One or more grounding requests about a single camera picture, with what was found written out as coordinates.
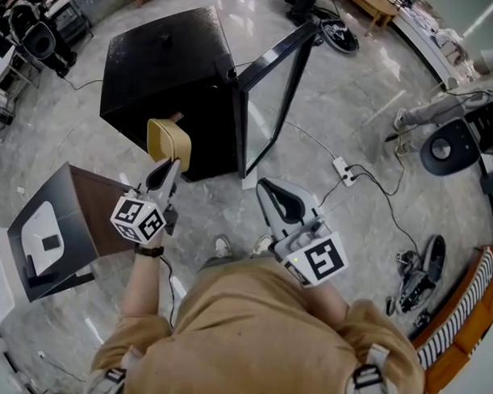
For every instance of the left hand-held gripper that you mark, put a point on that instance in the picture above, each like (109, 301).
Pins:
(138, 220)

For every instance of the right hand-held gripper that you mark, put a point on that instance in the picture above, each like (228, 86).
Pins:
(321, 262)

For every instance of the yellow plastic bin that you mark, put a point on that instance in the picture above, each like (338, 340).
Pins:
(176, 144)

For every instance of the black cabinet with glass door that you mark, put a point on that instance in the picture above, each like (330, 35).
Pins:
(165, 53)

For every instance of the person's right forearm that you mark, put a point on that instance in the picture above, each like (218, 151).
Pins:
(329, 302)

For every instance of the person's left forearm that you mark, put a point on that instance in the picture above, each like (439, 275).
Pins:
(142, 284)

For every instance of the person's white right shoe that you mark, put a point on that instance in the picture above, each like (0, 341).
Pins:
(262, 244)

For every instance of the person's white shoe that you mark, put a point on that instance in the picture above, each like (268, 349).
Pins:
(223, 246)
(262, 244)

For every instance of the white paper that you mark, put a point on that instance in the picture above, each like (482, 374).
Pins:
(248, 181)

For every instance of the dark table with wood side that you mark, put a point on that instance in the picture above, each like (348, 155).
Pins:
(97, 205)

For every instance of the white power strip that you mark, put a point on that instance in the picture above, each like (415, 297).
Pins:
(342, 170)

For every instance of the black wristband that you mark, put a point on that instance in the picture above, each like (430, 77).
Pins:
(149, 250)

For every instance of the person's white left shoe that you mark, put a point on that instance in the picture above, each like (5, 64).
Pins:
(223, 246)

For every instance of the person's trousers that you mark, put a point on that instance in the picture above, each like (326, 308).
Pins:
(216, 264)

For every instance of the black phone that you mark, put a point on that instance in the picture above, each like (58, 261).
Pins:
(51, 242)

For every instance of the person's tan shirt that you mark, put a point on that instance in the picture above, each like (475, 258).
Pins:
(255, 341)

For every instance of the white tray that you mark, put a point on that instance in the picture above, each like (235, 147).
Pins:
(34, 232)

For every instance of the grey equipment pile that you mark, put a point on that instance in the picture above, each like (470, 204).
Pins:
(419, 283)

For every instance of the black stand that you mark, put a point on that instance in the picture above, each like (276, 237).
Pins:
(39, 278)

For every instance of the white cabinet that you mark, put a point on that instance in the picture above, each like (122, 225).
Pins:
(3, 277)

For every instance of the round black disc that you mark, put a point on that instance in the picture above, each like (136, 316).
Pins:
(337, 35)

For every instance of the striped sofa cushion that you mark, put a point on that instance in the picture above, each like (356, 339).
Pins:
(456, 314)

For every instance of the black plastic block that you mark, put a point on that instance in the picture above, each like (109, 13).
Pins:
(490, 183)

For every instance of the orange sofa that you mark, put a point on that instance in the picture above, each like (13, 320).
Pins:
(469, 338)

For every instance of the curved white counter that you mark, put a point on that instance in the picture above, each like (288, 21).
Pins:
(426, 36)

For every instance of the wooden table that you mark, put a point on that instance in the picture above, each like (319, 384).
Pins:
(373, 4)

